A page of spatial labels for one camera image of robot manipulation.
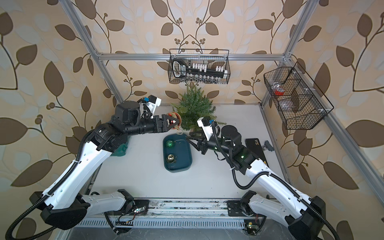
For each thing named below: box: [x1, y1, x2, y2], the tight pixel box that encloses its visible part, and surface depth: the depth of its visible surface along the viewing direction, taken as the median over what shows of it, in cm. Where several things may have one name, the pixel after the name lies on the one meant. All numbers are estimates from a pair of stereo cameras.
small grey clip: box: [264, 140, 274, 152], surface depth 98 cm
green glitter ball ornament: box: [165, 139, 175, 149], surface depth 96 cm
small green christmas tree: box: [171, 86, 227, 132], surface depth 79 cm
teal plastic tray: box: [162, 133, 193, 173], surface depth 94 cm
